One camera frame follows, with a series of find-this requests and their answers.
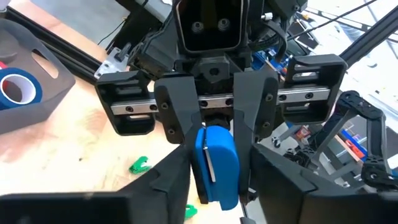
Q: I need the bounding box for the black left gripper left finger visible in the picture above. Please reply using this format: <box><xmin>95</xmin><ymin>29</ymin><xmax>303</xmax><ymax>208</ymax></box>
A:
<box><xmin>119</xmin><ymin>144</ymin><xmax>192</xmax><ymax>224</ymax></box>

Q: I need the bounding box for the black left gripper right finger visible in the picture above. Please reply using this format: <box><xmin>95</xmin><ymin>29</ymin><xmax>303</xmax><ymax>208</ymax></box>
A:
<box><xmin>250</xmin><ymin>142</ymin><xmax>383</xmax><ymax>224</ymax></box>

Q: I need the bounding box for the silver metal bracket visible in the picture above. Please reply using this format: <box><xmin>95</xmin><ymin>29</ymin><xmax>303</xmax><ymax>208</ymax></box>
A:
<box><xmin>94</xmin><ymin>46</ymin><xmax>130</xmax><ymax>80</ymax></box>

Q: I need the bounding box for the backlit blue keyboard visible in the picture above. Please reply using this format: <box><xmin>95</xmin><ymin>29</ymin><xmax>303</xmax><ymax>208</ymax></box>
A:
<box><xmin>251</xmin><ymin>46</ymin><xmax>292</xmax><ymax>74</ymax></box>

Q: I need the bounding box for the dark grey translucent bin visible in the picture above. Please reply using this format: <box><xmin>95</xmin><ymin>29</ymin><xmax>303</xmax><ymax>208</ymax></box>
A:
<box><xmin>0</xmin><ymin>18</ymin><xmax>76</xmax><ymax>134</ymax></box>

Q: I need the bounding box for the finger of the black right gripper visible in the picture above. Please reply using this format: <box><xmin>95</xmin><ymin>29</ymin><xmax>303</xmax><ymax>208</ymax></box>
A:
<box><xmin>154</xmin><ymin>76</ymin><xmax>208</xmax><ymax>205</ymax></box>
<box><xmin>233</xmin><ymin>67</ymin><xmax>279</xmax><ymax>205</ymax></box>

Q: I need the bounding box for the black jointed support arm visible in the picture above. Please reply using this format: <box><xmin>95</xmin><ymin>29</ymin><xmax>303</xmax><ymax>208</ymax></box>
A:
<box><xmin>281</xmin><ymin>90</ymin><xmax>398</xmax><ymax>192</ymax></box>

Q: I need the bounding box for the blue staple remover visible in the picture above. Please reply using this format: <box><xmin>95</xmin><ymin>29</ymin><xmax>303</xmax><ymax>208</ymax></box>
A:
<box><xmin>194</xmin><ymin>125</ymin><xmax>240</xmax><ymax>211</ymax></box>

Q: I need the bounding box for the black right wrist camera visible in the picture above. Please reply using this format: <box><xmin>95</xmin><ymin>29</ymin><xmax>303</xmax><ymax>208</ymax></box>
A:
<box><xmin>172</xmin><ymin>0</ymin><xmax>249</xmax><ymax>58</ymax></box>

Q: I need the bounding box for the dark blue tape roll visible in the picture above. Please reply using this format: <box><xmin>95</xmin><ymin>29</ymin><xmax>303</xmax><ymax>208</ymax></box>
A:
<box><xmin>0</xmin><ymin>67</ymin><xmax>44</xmax><ymax>110</ymax></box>

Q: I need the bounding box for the shelf with coloured boxes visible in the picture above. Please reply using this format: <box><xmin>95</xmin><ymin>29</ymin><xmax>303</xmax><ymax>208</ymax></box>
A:
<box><xmin>338</xmin><ymin>127</ymin><xmax>369</xmax><ymax>161</ymax></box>

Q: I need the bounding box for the green staple remover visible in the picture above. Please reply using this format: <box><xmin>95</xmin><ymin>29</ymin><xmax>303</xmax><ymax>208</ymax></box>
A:
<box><xmin>129</xmin><ymin>155</ymin><xmax>152</xmax><ymax>175</ymax></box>
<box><xmin>185</xmin><ymin>203</ymin><xmax>198</xmax><ymax>222</ymax></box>

